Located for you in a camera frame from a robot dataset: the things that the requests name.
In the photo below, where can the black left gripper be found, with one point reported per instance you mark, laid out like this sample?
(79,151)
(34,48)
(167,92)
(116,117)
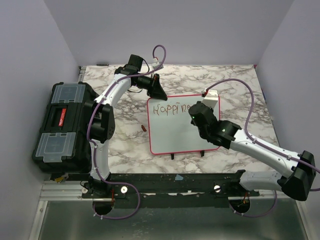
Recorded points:
(156,91)

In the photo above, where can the red marker cap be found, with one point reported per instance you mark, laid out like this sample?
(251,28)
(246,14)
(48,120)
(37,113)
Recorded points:
(143,128)

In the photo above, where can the pink framed whiteboard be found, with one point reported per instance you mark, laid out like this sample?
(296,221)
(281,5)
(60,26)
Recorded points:
(170,129)

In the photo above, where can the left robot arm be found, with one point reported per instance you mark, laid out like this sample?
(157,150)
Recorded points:
(101,125)

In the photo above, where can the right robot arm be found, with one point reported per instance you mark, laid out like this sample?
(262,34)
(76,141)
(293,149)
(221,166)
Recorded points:
(292,173)

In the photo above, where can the black plastic toolbox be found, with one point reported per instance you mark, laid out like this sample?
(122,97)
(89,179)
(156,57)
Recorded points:
(62,145)

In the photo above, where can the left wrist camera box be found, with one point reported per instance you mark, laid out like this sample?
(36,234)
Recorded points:
(156,64)

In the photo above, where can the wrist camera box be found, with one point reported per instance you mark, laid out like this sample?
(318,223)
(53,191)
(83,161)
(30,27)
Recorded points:
(156,64)
(210,98)

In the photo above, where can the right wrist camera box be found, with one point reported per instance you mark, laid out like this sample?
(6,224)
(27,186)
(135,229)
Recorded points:
(210,98)

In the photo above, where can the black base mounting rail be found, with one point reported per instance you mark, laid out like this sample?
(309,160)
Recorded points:
(167,190)

